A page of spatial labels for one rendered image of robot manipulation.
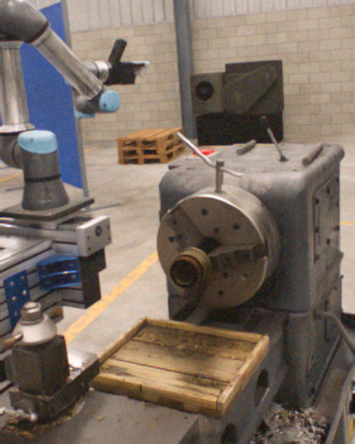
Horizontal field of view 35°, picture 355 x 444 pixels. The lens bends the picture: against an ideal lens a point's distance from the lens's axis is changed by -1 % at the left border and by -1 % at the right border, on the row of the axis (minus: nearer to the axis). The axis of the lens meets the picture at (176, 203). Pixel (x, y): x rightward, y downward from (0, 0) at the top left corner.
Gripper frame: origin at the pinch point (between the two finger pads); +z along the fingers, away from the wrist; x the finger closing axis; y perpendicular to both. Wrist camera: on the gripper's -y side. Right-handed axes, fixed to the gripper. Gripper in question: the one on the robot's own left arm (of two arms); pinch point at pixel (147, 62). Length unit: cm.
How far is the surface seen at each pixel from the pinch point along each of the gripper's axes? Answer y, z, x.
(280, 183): 24, -20, 83
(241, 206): 26, -36, 84
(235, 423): 68, -58, 105
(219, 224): 31, -40, 80
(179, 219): 30, -47, 73
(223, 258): 37, -44, 86
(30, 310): 28, -99, 93
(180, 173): 26, -29, 53
